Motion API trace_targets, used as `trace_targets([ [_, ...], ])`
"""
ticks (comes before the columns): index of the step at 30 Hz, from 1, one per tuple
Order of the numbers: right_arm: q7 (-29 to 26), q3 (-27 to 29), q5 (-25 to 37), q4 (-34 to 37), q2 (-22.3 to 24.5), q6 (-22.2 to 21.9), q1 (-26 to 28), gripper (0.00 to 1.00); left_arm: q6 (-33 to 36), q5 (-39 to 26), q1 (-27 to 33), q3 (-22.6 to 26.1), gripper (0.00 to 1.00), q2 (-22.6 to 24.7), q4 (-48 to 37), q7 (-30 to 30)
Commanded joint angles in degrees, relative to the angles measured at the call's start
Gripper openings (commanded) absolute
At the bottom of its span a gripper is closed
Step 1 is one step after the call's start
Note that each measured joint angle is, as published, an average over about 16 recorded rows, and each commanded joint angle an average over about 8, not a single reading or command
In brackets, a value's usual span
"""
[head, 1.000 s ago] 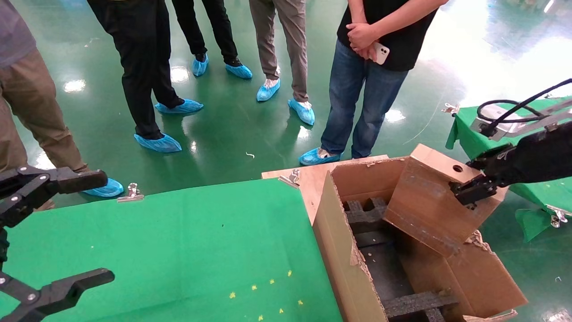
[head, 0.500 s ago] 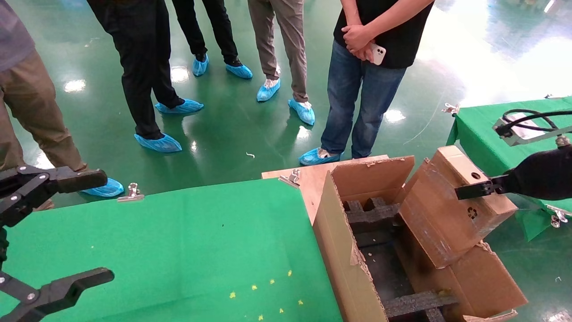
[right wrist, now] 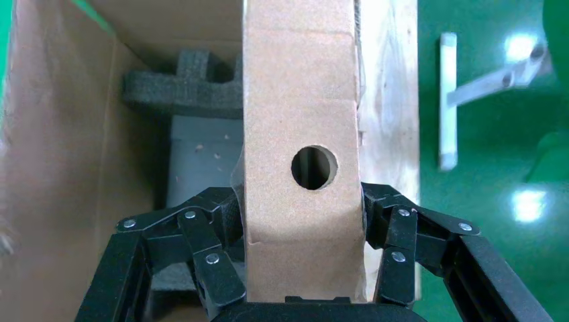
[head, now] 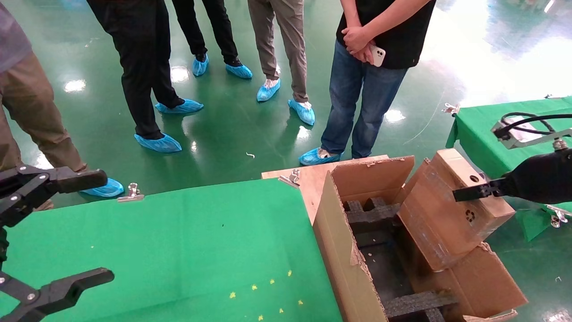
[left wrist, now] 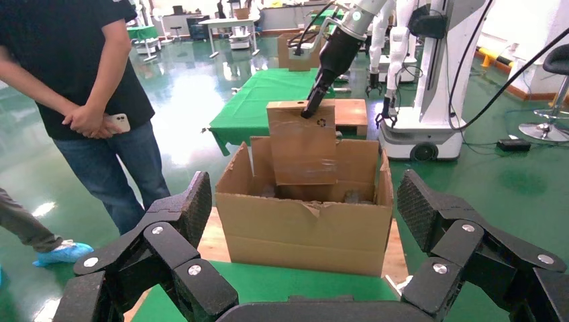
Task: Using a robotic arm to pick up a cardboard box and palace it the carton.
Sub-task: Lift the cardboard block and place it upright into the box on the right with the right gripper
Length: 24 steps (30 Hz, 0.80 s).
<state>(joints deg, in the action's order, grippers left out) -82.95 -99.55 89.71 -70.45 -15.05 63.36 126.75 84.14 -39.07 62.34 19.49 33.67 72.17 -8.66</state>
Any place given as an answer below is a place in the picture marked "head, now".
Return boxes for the person black wide trousers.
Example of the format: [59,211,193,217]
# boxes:
[86,0,184,140]

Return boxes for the person black slim trousers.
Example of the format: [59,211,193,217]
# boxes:
[172,0,240,64]

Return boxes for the blue shoe cover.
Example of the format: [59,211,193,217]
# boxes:
[299,148,342,166]
[155,99,204,114]
[287,98,316,127]
[225,63,253,80]
[133,133,183,154]
[257,78,282,102]
[80,178,125,198]
[192,54,210,77]

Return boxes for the small cardboard box with hole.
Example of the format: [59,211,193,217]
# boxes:
[397,148,517,272]

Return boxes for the black camera cable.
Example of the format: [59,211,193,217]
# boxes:
[500,113,572,135]

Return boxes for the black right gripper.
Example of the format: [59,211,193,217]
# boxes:
[453,150,572,204]

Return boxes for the person black shirt blue jeans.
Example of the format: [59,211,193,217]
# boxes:
[321,0,436,161]

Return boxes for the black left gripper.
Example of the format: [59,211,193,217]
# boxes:
[0,165,115,322]

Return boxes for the person brown trousers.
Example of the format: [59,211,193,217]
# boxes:
[0,2,86,212]

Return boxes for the black foam insert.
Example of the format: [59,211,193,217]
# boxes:
[343,197,403,249]
[384,290,461,322]

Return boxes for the large open cardboard carton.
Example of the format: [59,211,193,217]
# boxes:
[313,155,529,322]

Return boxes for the person khaki trousers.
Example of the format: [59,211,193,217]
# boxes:
[248,0,310,103]

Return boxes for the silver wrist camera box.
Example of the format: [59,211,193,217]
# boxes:
[492,119,572,150]

